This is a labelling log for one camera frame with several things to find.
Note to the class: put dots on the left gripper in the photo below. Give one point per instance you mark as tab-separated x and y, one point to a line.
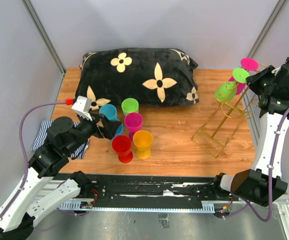
109	128

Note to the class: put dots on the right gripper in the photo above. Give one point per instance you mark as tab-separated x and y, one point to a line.
253	80

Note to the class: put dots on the blue wine glass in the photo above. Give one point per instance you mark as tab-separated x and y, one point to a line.
109	110

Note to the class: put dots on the teal glass green base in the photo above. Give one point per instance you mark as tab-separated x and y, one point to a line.
120	130

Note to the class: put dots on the red wine glass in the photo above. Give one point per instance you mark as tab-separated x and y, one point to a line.
122	146

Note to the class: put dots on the light green wine glass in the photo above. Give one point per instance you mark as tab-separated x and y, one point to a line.
130	105

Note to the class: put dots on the yellow wine glass orange base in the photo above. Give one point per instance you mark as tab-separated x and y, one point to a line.
142	140

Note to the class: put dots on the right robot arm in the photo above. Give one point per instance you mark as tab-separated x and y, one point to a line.
267	150

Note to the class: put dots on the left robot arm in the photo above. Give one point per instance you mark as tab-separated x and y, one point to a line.
21	213

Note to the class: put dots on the pink base wine glass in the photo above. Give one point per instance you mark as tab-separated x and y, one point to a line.
249	64

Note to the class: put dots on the magenta glass green base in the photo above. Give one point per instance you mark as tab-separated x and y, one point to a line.
239	86

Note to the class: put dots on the green glass yellow base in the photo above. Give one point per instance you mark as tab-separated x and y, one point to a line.
227	91

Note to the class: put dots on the blue white striped cloth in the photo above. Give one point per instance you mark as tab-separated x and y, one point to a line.
42	136

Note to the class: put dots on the black floral plush pillow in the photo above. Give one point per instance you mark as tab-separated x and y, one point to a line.
160	77

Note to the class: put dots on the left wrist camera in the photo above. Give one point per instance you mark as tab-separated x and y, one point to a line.
81	107

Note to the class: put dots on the gold wire glass rack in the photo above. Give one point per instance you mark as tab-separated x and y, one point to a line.
220	127

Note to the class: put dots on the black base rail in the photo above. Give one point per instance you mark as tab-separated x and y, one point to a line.
154	192

